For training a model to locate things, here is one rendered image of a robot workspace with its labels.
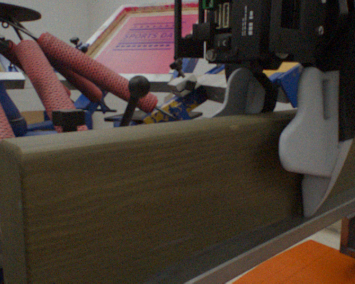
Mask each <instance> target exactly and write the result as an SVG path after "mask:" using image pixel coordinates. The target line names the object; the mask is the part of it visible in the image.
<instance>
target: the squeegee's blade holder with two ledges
mask: <svg viewBox="0 0 355 284"><path fill-rule="evenodd" d="M353 211H355V187H354V188H352V189H348V190H346V191H345V192H341V193H339V194H338V195H335V196H333V197H331V198H328V199H326V200H324V201H323V204H321V206H320V207H319V208H318V209H317V211H316V212H315V213H314V214H313V215H312V216H310V217H308V218H307V217H303V216H302V215H301V211H299V212H297V213H295V214H292V215H290V216H288V217H285V218H283V219H281V220H279V221H277V222H275V223H273V224H270V225H268V226H266V227H263V228H262V229H259V230H257V231H255V232H252V233H250V234H248V235H245V236H243V237H242V238H239V239H237V240H235V241H232V242H230V243H228V244H227V245H224V246H222V247H220V248H217V249H215V250H213V251H211V252H209V253H207V254H204V255H202V256H200V257H197V258H195V259H194V260H191V261H189V262H187V263H185V264H182V265H181V266H179V267H176V268H174V269H172V270H169V271H168V272H166V273H163V274H161V275H159V276H156V277H155V278H153V279H150V280H148V281H146V282H145V283H142V284H223V283H226V281H228V280H230V279H231V278H234V277H235V276H237V275H238V274H241V273H242V272H244V271H246V270H248V269H250V268H251V267H253V266H255V265H257V264H259V263H261V262H263V260H265V259H267V258H269V257H271V256H273V255H275V254H277V253H278V252H280V251H282V250H284V249H286V248H288V247H290V246H291V245H293V244H295V243H296V242H299V241H301V240H302V239H305V238H306V237H307V236H309V235H311V234H313V233H315V232H317V231H319V230H321V229H322V228H324V227H326V226H328V225H330V224H332V223H334V222H335V221H337V220H339V219H340V218H343V217H344V216H346V215H349V214H350V213H351V212H353Z"/></svg>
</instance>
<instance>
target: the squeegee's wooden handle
mask: <svg viewBox="0 0 355 284"><path fill-rule="evenodd" d="M296 113H297V109H292V110H280V111H273V112H262V113H250V114H244V115H237V116H226V117H215V118H202V119H191V120H184V121H173V122H167V123H155V124H149V125H137V126H126V127H114V128H103V129H96V130H84V131H79V132H67V133H60V134H48V135H36V136H24V137H12V139H2V140H1V142H0V229H1V242H2V257H3V272H4V274H3V279H4V284H142V283H145V282H146V281H148V280H150V279H153V278H155V277H156V276H159V275H161V274H163V273H166V272H168V271H169V270H172V269H174V268H176V267H179V266H181V265H182V264H185V263H187V262H189V261H191V260H194V259H195V258H197V257H200V256H202V255H204V254H207V253H209V252H211V251H213V250H215V249H217V248H220V247H222V246H224V245H227V244H228V243H230V242H232V241H235V240H237V239H239V238H242V237H243V236H245V235H248V234H250V233H252V232H255V231H257V230H259V229H262V228H263V227H266V226H268V225H270V224H273V223H275V222H277V221H279V220H281V219H283V218H285V217H288V216H290V215H292V214H295V213H297V212H299V211H301V200H300V184H301V180H302V179H303V175H304V174H302V173H298V172H291V171H286V170H285V169H284V167H283V166H282V165H281V161H280V158H279V140H280V136H281V133H282V132H283V131H284V129H285V128H286V127H287V126H288V125H289V123H290V122H291V121H292V120H293V119H294V117H295V114H296ZM354 187H355V137H354V139H353V141H352V145H350V148H349V152H348V155H347V157H346V160H345V161H344V164H343V167H342V169H341V171H340V174H339V175H338V177H337V179H336V182H335V184H334V186H333V188H332V189H331V191H330V193H329V195H328V196H327V198H326V199H328V198H331V197H333V196H335V195H338V194H339V193H341V192H345V191H346V190H348V189H352V188H354Z"/></svg>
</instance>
